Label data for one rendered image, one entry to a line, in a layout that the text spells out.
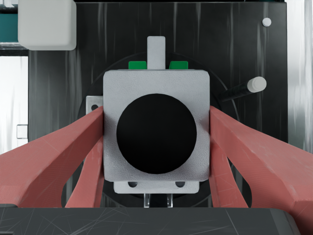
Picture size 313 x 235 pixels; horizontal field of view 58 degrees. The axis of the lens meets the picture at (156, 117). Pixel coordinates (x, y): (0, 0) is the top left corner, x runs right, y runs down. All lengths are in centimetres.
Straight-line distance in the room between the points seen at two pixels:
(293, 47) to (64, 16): 21
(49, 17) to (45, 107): 8
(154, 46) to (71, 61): 13
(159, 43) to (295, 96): 18
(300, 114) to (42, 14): 25
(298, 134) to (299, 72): 6
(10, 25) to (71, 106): 11
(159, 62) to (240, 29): 14
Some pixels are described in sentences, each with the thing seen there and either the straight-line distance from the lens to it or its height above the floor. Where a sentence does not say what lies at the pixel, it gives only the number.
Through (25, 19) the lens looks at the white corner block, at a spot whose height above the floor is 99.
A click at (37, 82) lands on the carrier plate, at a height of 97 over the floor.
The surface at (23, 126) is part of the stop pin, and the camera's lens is 29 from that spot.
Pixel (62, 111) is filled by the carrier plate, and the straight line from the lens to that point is 27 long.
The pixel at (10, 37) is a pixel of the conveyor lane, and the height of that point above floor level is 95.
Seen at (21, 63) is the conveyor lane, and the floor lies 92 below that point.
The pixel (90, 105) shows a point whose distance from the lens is 23.
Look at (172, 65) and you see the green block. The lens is 19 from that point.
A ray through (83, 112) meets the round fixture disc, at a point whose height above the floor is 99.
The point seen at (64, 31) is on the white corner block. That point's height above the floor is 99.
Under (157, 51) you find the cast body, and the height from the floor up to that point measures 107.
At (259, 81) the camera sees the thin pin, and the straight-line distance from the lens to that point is 16.
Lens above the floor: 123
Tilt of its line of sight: 89 degrees down
